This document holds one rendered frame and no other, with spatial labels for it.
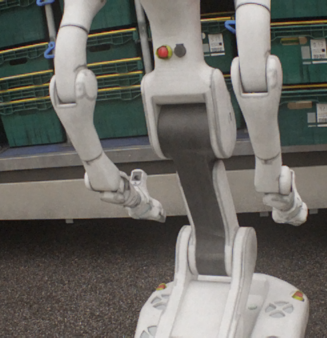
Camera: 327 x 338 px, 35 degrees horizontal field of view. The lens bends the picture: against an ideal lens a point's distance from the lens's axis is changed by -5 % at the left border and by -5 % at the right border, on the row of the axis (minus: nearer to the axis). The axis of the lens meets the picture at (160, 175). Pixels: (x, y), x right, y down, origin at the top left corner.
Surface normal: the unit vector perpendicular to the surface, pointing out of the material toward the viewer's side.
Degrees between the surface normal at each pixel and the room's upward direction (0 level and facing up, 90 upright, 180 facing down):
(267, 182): 110
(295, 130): 92
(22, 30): 91
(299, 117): 97
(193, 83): 81
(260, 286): 68
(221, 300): 23
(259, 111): 100
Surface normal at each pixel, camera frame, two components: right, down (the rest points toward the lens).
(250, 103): -0.47, 0.47
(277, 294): -0.15, -0.93
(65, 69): -0.34, 0.22
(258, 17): 0.15, -0.13
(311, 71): -0.19, 0.52
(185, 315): -0.27, -0.72
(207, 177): -0.29, 0.66
